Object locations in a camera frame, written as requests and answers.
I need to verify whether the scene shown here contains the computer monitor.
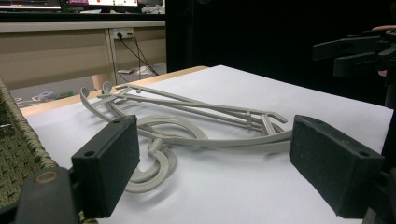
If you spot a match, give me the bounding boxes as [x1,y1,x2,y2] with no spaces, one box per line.
[0,0,62,10]
[64,0,140,9]

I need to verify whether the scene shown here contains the crumpled white cloth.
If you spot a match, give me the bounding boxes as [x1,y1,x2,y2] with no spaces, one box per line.
[141,4,166,15]

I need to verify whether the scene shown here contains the beige desk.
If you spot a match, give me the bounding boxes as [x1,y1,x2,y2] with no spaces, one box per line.
[0,20,166,91]

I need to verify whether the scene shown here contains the white power outlet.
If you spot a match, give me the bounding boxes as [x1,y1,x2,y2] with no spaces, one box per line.
[112,27,134,40]

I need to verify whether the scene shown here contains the white table sheet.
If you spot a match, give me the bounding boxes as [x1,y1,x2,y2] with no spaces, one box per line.
[24,64,395,224]

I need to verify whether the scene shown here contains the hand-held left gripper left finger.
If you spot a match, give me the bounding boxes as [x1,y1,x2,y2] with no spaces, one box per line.
[71,114,141,219]

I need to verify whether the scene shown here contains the grey plastic clothes hanger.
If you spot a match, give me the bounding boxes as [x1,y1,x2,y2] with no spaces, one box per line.
[101,81,289,150]
[78,86,293,194]

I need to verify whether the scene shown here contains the black power cables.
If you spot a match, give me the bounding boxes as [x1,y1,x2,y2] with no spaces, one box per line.
[116,32,161,77]

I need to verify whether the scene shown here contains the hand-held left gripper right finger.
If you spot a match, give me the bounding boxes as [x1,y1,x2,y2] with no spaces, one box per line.
[289,114,387,219]

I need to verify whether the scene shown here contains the green woven basket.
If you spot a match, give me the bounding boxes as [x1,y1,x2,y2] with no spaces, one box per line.
[0,76,98,224]

